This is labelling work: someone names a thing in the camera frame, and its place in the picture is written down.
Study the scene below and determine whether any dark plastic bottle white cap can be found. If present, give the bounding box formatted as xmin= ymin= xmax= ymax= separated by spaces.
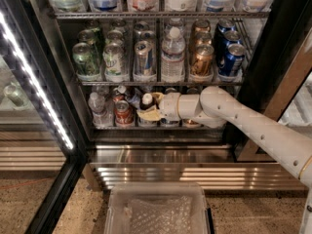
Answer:
xmin=139 ymin=93 xmax=156 ymax=110

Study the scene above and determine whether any gold can middle shelf back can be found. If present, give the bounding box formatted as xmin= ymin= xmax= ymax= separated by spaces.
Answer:
xmin=192 ymin=19 xmax=211 ymax=33

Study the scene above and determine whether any white led light strip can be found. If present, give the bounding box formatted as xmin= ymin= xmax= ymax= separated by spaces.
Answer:
xmin=0 ymin=13 xmax=74 ymax=150

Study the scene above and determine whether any blue can middle shelf back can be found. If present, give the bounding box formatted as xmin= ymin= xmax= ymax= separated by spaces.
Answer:
xmin=214 ymin=19 xmax=236 ymax=39

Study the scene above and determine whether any red soda can back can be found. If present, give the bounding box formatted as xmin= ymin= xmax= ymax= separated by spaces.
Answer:
xmin=111 ymin=88 xmax=125 ymax=102

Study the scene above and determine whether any gold can shelf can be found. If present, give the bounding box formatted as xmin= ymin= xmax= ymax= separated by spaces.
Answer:
xmin=192 ymin=19 xmax=211 ymax=33
xmin=191 ymin=31 xmax=213 ymax=48
xmin=190 ymin=44 xmax=215 ymax=77

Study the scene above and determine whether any clear plastic bin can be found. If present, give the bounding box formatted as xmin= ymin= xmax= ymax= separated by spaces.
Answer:
xmin=104 ymin=182 xmax=211 ymax=234

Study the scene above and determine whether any red soda can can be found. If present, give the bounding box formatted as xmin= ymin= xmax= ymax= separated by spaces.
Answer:
xmin=114 ymin=100 xmax=134 ymax=126
xmin=111 ymin=88 xmax=125 ymax=102

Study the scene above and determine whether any gold soda can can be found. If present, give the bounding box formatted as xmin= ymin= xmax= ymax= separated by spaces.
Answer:
xmin=182 ymin=119 xmax=200 ymax=128
xmin=186 ymin=88 xmax=200 ymax=95

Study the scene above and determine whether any wire shelf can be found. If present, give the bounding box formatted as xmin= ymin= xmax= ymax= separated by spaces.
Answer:
xmin=79 ymin=81 xmax=243 ymax=87
xmin=52 ymin=11 xmax=270 ymax=20

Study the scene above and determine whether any blue soda can front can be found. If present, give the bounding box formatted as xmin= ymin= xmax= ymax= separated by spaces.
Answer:
xmin=160 ymin=118 xmax=179 ymax=128

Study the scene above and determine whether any clear water bottle middle shelf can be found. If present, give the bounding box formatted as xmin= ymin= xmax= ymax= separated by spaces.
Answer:
xmin=161 ymin=27 xmax=186 ymax=83

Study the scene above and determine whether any clear water bottle bottom shelf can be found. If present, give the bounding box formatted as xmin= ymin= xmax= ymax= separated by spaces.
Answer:
xmin=88 ymin=92 xmax=112 ymax=128

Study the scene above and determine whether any gold soda can back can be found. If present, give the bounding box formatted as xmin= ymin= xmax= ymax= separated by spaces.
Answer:
xmin=186 ymin=88 xmax=200 ymax=95

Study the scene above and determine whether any white green soda can front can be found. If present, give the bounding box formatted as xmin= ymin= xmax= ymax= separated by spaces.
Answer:
xmin=103 ymin=43 xmax=126 ymax=76

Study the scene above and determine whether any bubble wrap sheet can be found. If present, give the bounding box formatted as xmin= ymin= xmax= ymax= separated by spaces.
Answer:
xmin=124 ymin=196 xmax=192 ymax=234

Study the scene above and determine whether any glass fridge door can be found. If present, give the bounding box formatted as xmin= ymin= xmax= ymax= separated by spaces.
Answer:
xmin=0 ymin=0 xmax=88 ymax=234

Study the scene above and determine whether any white green can middle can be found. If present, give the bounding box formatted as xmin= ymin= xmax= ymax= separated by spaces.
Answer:
xmin=105 ymin=30 xmax=125 ymax=47

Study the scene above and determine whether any blue can middle shelf front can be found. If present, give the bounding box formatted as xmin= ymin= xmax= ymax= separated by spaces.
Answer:
xmin=217 ymin=44 xmax=246 ymax=77

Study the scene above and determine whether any blue soda can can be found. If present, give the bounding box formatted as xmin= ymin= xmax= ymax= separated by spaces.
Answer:
xmin=164 ymin=88 xmax=177 ymax=95
xmin=160 ymin=118 xmax=179 ymax=128

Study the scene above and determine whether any upper wire shelf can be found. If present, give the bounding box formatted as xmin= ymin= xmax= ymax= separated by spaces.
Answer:
xmin=52 ymin=11 xmax=270 ymax=20

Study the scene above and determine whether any silver blue slim can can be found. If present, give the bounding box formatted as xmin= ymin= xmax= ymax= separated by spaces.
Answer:
xmin=135 ymin=40 xmax=155 ymax=76

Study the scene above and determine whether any middle wire shelf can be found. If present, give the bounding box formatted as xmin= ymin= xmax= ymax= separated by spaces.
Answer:
xmin=79 ymin=81 xmax=243 ymax=87

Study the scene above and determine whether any clear water bottle shelf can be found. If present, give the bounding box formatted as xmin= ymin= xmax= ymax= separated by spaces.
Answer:
xmin=88 ymin=92 xmax=112 ymax=128
xmin=161 ymin=27 xmax=186 ymax=83

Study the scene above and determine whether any blue can shelf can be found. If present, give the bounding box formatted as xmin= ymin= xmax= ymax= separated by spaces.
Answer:
xmin=214 ymin=19 xmax=236 ymax=39
xmin=216 ymin=30 xmax=242 ymax=58
xmin=217 ymin=44 xmax=246 ymax=77

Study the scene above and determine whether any gold can middle shelf front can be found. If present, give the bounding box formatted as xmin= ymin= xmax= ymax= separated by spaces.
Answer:
xmin=190 ymin=44 xmax=215 ymax=77

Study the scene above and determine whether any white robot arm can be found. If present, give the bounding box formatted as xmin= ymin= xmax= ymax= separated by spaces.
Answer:
xmin=137 ymin=86 xmax=312 ymax=234

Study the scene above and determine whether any red soda can front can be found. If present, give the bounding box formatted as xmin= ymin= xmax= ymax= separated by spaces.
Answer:
xmin=114 ymin=100 xmax=134 ymax=126

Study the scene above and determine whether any green soda can middle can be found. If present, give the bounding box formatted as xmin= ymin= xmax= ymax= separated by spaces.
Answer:
xmin=78 ymin=29 xmax=100 ymax=56

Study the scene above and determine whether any steel fridge base grille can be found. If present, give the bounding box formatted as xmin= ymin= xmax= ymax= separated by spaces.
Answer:
xmin=83 ymin=144 xmax=305 ymax=191

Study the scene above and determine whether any gold soda can front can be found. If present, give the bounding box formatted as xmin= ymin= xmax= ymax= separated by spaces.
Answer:
xmin=182 ymin=119 xmax=200 ymax=128

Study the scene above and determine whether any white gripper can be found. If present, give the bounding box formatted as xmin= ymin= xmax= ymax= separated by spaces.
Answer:
xmin=136 ymin=92 xmax=168 ymax=121

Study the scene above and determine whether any silver can middle shelf back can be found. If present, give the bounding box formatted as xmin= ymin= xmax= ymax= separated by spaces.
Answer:
xmin=134 ymin=21 xmax=150 ymax=42

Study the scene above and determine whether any blue soda can back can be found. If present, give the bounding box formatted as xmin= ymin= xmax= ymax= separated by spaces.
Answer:
xmin=164 ymin=88 xmax=177 ymax=95

